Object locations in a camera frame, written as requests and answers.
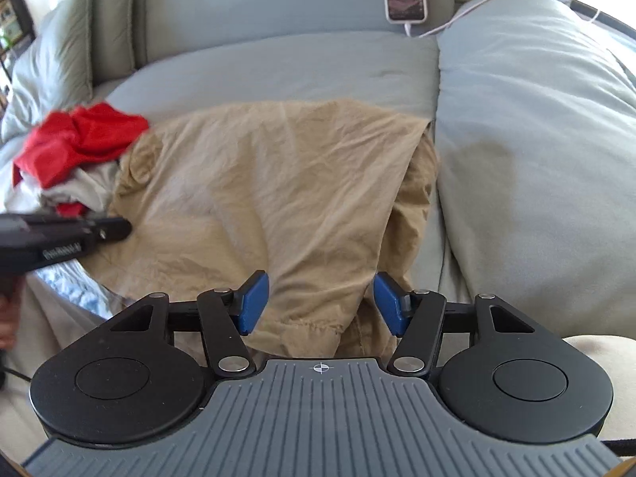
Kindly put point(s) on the person's left hand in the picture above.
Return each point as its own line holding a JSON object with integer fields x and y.
{"x": 7, "y": 323}

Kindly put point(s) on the large grey pillow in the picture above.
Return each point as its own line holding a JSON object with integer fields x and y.
{"x": 54, "y": 59}

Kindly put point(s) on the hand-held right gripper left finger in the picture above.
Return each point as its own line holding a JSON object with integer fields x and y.
{"x": 253, "y": 303}

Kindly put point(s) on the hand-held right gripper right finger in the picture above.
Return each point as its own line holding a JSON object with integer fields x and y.
{"x": 390, "y": 308}

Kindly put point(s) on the dark shelf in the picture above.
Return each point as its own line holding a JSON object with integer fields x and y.
{"x": 12, "y": 15}

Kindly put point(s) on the grey sofa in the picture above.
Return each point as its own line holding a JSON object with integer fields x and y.
{"x": 298, "y": 59}

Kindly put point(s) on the red garment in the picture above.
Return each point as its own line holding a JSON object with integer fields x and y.
{"x": 74, "y": 144}

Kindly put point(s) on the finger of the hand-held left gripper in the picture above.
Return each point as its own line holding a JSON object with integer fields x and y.
{"x": 112, "y": 229}

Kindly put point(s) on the big grey seat cushion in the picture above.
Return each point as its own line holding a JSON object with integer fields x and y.
{"x": 521, "y": 159}

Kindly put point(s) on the khaki pants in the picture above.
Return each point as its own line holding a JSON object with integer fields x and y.
{"x": 273, "y": 184}

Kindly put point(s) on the grey back cushion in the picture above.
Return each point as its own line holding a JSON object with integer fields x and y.
{"x": 112, "y": 10}

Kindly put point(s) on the cream garment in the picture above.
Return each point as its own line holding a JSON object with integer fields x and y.
{"x": 89, "y": 184}

